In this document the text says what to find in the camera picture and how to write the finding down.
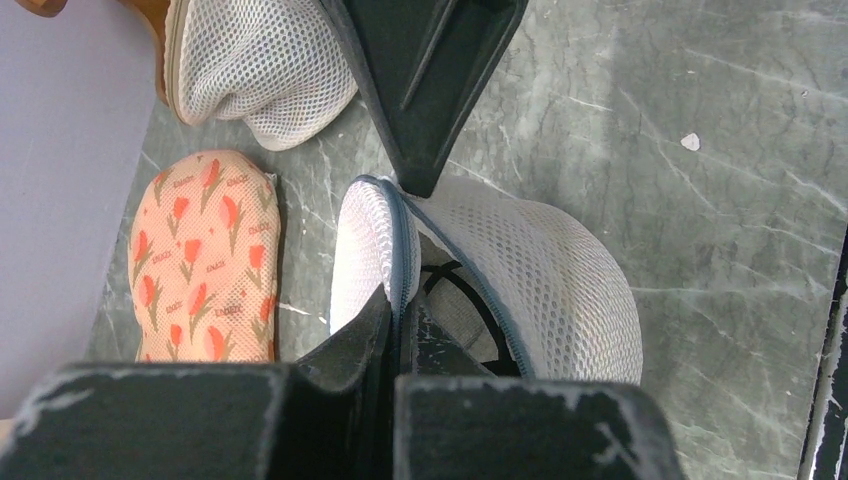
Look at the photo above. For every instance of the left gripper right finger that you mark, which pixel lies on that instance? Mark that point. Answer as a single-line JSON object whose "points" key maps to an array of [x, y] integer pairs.
{"points": [[453, 421]]}

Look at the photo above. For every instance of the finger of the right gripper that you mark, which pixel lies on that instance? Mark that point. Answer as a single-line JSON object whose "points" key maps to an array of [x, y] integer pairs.
{"points": [[421, 67]]}

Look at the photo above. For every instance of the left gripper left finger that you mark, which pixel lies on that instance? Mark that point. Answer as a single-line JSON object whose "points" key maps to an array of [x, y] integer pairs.
{"points": [[314, 419]]}

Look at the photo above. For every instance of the grey black bra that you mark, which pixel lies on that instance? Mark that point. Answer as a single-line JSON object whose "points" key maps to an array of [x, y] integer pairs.
{"points": [[465, 315]]}

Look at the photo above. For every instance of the white cylindrical mesh laundry bag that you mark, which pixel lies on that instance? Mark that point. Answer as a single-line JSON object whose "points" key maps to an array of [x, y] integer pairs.
{"points": [[560, 297]]}

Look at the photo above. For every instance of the white mesh bag beige rim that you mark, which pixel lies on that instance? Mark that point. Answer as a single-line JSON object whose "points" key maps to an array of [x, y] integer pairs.
{"points": [[276, 66]]}

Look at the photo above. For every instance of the pink floral mesh laundry bag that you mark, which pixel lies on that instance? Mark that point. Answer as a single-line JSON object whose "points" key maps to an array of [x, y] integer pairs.
{"points": [[203, 261]]}

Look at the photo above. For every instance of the orange wooden shelf rack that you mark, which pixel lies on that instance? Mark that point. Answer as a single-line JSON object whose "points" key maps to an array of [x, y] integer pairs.
{"points": [[146, 22]]}

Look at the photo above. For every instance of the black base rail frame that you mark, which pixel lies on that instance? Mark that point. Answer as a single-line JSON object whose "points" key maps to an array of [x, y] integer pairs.
{"points": [[824, 451]]}

